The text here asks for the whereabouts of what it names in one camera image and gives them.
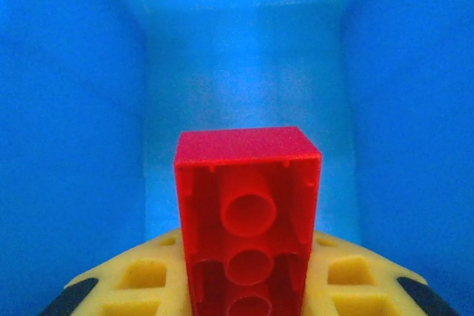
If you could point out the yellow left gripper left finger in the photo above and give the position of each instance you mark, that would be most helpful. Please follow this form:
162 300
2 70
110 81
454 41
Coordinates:
111 294

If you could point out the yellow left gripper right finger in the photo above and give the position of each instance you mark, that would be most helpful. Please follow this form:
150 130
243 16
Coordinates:
370 294

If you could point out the red lego brick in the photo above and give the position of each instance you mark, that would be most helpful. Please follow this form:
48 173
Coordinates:
244 183

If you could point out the blue three-compartment bin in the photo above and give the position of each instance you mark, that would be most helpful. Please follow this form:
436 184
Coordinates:
74 72

